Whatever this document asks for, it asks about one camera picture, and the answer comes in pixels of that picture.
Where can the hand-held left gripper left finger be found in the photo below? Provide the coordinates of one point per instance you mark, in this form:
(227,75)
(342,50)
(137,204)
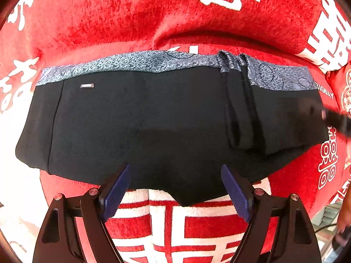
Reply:
(115,193)

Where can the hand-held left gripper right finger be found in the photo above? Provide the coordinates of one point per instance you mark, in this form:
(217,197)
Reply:
(237,194)

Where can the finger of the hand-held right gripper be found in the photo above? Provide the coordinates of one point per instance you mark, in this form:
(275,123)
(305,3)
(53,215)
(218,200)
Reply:
(337,120)

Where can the black pants with blue-grey trim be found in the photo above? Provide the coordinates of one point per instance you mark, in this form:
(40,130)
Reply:
(137,128)

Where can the person's right forearm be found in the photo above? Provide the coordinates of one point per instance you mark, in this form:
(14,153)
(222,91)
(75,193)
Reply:
(344,219)

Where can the red printed blanket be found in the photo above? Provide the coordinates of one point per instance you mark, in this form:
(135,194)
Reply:
(109,19)

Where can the grey metal frame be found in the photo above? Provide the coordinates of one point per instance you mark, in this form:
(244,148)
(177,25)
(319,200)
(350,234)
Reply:
(326,213)

